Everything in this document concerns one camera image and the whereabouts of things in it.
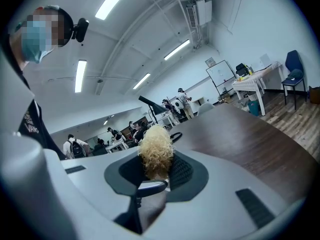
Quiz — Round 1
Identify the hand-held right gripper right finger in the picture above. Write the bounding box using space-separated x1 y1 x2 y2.
166 149 210 203

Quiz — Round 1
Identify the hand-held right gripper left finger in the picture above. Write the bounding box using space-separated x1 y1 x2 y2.
104 154 149 198

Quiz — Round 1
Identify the yellow fibrous scrubber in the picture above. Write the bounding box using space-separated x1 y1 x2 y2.
137 124 175 182

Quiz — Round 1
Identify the small white table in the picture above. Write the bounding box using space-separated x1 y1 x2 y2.
104 140 129 154

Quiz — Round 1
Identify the white round chair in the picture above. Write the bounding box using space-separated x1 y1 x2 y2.
197 102 216 117

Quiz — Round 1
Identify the black lamp on stand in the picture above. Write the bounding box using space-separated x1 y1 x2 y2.
138 95 169 125

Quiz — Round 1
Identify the teal bin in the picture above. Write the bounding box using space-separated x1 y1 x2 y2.
247 100 261 117

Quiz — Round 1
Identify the long ceiling light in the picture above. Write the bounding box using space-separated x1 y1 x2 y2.
74 59 88 94
94 0 137 21
132 72 152 90
163 39 191 61

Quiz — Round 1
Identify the person's dark printed shirt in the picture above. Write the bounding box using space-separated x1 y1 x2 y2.
0 33 66 161

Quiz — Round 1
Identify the whiteboard on stand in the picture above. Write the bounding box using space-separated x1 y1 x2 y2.
205 60 237 97

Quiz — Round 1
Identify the black bag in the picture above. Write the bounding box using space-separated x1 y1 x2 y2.
235 63 249 77

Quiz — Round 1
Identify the dark green cap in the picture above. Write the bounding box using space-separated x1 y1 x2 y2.
285 68 305 81

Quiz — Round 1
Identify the brown bag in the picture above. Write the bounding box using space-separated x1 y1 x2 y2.
308 85 320 105

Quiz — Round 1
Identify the blue chair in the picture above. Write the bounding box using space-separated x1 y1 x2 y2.
281 49 308 111

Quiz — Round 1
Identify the blue face mask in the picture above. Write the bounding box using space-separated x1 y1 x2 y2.
21 20 55 64

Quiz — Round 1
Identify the white ceiling air conditioner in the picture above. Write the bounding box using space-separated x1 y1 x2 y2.
185 0 213 29

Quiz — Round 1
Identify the black cable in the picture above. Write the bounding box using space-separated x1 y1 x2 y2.
169 131 183 142

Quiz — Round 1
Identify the wall poster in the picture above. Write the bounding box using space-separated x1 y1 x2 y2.
204 56 217 68

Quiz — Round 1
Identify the black head-mounted camera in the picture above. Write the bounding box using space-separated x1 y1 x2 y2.
71 17 90 44

